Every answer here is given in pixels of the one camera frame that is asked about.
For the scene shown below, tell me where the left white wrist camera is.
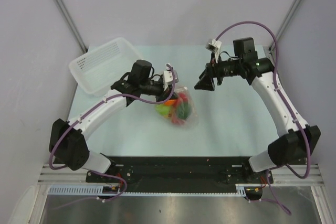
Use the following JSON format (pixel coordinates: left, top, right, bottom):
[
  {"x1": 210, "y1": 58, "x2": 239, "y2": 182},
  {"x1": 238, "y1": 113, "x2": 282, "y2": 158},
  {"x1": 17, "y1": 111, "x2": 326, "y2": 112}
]
[{"x1": 162, "y1": 63, "x2": 179, "y2": 90}]

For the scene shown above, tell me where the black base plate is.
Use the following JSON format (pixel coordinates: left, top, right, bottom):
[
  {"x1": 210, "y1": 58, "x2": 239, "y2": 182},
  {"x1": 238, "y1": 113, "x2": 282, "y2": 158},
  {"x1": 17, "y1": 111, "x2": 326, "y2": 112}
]
[{"x1": 86, "y1": 156, "x2": 274, "y2": 194}]

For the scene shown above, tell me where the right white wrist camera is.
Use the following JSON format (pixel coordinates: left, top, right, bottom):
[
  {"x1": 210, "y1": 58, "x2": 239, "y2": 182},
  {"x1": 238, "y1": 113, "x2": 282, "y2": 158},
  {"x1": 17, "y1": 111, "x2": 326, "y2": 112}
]
[{"x1": 205, "y1": 39, "x2": 222, "y2": 63}]

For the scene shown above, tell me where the clear dotted zip bag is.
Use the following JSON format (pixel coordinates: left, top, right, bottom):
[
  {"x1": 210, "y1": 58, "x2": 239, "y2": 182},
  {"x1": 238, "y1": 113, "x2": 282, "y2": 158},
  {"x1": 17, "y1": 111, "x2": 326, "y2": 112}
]
[{"x1": 155, "y1": 86, "x2": 198, "y2": 128}]

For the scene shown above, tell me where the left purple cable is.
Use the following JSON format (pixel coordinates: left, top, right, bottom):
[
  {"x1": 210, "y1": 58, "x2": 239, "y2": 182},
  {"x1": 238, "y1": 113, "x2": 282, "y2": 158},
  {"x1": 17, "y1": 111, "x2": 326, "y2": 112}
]
[{"x1": 49, "y1": 63, "x2": 176, "y2": 204}]

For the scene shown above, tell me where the dark green lime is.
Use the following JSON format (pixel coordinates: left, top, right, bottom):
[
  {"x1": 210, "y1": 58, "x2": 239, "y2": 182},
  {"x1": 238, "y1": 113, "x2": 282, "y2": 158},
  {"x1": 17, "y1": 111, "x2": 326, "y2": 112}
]
[{"x1": 176, "y1": 103, "x2": 192, "y2": 120}]

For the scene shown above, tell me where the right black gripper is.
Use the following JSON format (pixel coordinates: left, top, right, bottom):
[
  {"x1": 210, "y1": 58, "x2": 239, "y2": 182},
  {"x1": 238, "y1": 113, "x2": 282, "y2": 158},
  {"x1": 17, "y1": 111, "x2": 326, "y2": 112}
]
[{"x1": 195, "y1": 52, "x2": 243, "y2": 91}]

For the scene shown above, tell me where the red apple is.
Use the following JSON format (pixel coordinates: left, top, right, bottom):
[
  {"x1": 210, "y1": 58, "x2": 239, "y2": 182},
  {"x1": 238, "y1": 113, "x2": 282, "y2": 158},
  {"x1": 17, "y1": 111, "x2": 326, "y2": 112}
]
[
  {"x1": 171, "y1": 114, "x2": 184, "y2": 125},
  {"x1": 175, "y1": 92, "x2": 188, "y2": 107}
]

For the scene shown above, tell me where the purple cable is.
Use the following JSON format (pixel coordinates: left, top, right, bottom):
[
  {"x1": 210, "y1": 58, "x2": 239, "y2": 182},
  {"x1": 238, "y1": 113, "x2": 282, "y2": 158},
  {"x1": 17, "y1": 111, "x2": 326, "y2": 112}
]
[
  {"x1": 49, "y1": 63, "x2": 176, "y2": 204},
  {"x1": 213, "y1": 20, "x2": 312, "y2": 216}
]

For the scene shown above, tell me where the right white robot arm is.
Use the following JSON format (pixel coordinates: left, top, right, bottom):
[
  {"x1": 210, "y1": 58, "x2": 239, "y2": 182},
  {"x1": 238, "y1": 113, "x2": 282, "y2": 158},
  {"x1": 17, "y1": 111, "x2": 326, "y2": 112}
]
[{"x1": 194, "y1": 37, "x2": 321, "y2": 183}]

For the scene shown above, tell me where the white slotted cable duct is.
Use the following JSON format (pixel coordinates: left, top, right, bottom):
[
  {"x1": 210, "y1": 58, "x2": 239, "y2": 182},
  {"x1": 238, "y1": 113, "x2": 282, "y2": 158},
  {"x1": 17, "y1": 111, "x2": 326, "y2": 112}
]
[{"x1": 48, "y1": 185, "x2": 246, "y2": 197}]

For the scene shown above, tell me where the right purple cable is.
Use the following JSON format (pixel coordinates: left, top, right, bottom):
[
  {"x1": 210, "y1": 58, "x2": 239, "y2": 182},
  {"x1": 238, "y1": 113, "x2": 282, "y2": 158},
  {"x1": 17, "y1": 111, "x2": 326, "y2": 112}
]
[{"x1": 213, "y1": 20, "x2": 312, "y2": 216}]

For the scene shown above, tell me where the white plastic basket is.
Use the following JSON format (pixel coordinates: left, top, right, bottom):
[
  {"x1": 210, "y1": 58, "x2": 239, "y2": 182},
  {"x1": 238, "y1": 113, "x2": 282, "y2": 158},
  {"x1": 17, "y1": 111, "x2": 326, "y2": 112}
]
[{"x1": 69, "y1": 37, "x2": 143, "y2": 97}]

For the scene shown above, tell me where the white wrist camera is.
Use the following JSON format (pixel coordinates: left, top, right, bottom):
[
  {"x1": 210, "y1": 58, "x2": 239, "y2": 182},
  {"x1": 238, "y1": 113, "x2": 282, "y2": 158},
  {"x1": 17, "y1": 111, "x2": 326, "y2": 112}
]
[
  {"x1": 162, "y1": 63, "x2": 179, "y2": 90},
  {"x1": 205, "y1": 39, "x2": 222, "y2": 63}
]

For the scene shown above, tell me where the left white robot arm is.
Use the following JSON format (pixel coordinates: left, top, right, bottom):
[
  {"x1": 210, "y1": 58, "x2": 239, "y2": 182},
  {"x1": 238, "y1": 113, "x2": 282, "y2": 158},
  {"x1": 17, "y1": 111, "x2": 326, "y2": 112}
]
[{"x1": 48, "y1": 60, "x2": 178, "y2": 182}]

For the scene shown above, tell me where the light green apple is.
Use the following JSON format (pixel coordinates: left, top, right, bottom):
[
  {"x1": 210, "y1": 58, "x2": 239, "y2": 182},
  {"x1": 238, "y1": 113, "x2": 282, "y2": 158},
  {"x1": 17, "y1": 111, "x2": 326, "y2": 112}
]
[{"x1": 155, "y1": 104, "x2": 171, "y2": 118}]

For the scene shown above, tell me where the orange fruit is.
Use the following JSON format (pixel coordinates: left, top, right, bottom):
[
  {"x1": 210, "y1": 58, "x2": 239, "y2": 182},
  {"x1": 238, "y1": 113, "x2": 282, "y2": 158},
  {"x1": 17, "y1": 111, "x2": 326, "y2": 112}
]
[{"x1": 164, "y1": 99, "x2": 177, "y2": 106}]

